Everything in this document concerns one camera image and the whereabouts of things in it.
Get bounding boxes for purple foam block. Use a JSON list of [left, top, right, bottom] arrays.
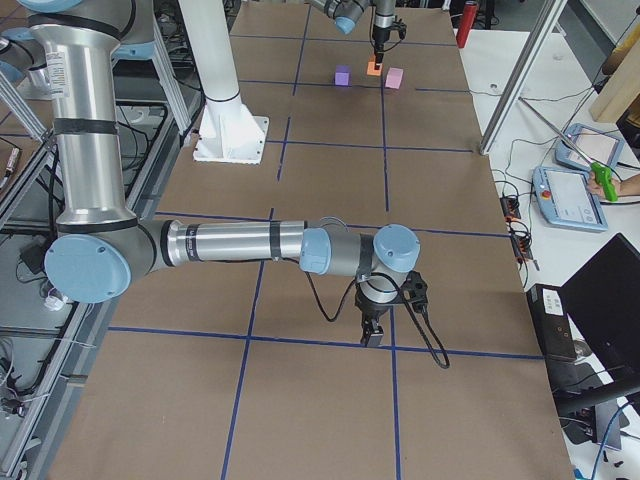
[[334, 65, 351, 87]]

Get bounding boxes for aluminium frame post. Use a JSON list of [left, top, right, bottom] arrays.
[[479, 0, 568, 155]]

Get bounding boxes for orange foam block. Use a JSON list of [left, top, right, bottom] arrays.
[[366, 60, 383, 77]]

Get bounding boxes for green handled reacher grabber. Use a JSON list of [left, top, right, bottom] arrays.
[[518, 97, 618, 202]]

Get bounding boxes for white pedestal column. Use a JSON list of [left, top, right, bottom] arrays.
[[179, 0, 269, 165]]

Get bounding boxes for near blue teach pendant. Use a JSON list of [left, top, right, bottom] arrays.
[[532, 166, 608, 233]]

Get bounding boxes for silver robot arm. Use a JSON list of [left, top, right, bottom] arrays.
[[26, 1, 427, 347], [308, 0, 404, 70]]

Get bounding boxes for orange black connector block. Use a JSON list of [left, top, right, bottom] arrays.
[[500, 196, 521, 221]]

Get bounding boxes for pink foam block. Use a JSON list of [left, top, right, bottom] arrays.
[[385, 67, 404, 90]]

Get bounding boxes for person's hand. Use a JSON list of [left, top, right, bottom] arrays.
[[587, 172, 622, 200]]

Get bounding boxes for blue teach pendant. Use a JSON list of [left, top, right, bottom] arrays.
[[555, 123, 623, 171], [532, 166, 608, 233]]

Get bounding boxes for red cylinder bottle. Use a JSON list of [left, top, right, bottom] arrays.
[[456, 1, 478, 49]]

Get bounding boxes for black computer box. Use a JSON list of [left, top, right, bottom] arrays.
[[526, 284, 577, 363]]

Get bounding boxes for black monitor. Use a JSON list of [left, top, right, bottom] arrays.
[[556, 232, 640, 419]]

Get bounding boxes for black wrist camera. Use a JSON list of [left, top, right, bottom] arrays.
[[393, 17, 407, 40], [401, 270, 428, 314]]

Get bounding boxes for aluminium side frame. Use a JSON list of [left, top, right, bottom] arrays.
[[1, 10, 194, 479]]

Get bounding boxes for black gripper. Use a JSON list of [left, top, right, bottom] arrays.
[[372, 27, 390, 65], [355, 285, 396, 347]]

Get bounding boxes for far blue teach pendant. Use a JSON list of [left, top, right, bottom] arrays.
[[555, 123, 623, 171]]

